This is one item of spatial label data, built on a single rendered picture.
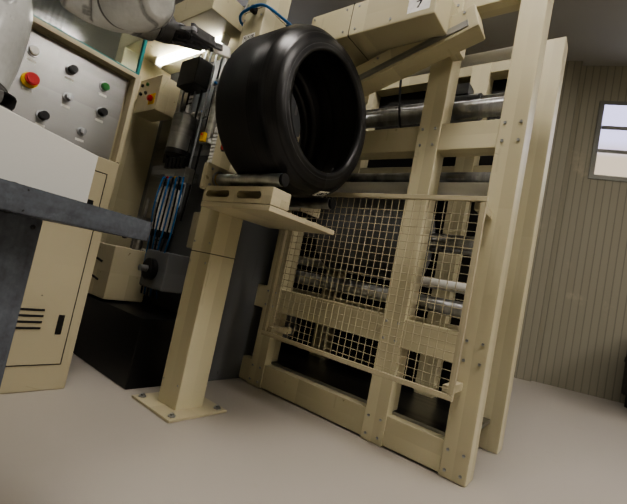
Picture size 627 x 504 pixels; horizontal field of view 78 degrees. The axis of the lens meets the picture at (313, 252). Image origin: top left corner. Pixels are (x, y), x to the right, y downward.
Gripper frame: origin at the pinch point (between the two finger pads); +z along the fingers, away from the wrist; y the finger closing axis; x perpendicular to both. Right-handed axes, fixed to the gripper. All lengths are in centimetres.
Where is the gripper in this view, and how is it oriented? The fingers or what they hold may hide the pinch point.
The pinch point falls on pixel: (219, 49)
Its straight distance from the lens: 132.1
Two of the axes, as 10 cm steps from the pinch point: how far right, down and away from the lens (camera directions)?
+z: 6.3, -0.8, 7.8
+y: -7.8, -1.2, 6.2
